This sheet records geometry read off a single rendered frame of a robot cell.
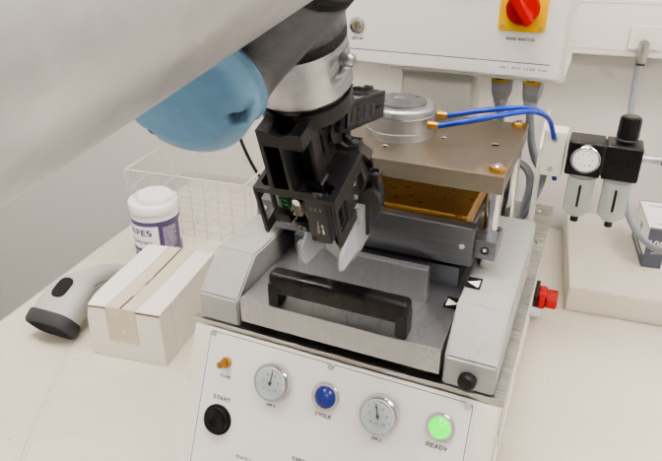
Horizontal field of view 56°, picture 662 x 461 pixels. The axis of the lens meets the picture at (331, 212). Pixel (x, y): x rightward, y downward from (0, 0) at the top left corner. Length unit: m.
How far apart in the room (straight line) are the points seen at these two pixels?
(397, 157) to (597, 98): 0.69
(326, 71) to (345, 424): 0.38
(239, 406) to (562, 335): 0.54
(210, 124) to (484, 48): 0.56
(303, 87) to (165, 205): 0.69
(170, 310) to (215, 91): 0.66
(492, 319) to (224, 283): 0.29
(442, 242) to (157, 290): 0.47
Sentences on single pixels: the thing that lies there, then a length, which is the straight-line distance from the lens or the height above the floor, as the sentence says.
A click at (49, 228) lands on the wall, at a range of 1.95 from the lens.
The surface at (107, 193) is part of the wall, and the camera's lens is 1.76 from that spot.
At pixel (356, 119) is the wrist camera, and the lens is 0.51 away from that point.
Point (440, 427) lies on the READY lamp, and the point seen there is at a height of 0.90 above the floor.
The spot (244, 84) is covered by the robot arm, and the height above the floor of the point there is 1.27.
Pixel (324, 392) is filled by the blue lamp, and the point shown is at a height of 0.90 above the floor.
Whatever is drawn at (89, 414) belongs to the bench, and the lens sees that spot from 0.91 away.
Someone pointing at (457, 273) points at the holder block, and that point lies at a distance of 0.69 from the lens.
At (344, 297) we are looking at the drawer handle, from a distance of 0.61.
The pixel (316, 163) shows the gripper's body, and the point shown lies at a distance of 0.46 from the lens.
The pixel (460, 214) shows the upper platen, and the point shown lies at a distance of 0.66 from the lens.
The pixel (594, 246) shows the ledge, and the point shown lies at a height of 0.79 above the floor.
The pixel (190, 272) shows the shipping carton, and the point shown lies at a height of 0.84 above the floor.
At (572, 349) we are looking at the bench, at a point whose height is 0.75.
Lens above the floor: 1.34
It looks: 26 degrees down
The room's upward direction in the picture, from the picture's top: straight up
